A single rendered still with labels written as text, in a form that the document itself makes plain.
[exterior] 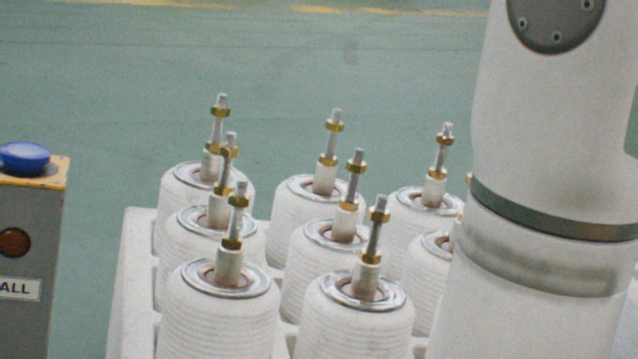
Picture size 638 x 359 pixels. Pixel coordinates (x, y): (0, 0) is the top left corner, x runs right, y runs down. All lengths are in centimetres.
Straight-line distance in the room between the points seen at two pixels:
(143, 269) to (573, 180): 65
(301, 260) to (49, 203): 25
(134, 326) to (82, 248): 58
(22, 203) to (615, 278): 52
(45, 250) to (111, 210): 77
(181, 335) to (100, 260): 63
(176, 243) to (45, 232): 14
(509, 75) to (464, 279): 11
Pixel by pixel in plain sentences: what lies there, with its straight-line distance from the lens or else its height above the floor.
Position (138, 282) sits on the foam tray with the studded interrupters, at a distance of 112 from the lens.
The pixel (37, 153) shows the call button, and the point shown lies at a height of 33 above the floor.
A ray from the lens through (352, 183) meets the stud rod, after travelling 109.
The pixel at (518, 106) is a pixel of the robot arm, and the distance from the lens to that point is 58.
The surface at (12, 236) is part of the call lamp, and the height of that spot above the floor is 27.
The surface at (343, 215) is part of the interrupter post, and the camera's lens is 109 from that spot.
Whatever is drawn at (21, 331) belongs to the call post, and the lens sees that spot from 102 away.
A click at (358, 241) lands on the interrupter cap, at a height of 25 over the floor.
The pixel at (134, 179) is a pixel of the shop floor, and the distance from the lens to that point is 188.
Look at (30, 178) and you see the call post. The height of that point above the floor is 31.
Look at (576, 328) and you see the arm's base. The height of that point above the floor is 42.
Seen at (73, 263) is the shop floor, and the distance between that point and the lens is 157.
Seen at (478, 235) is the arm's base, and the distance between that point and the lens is 61.
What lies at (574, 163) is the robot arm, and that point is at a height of 51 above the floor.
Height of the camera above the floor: 67
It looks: 19 degrees down
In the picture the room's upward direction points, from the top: 11 degrees clockwise
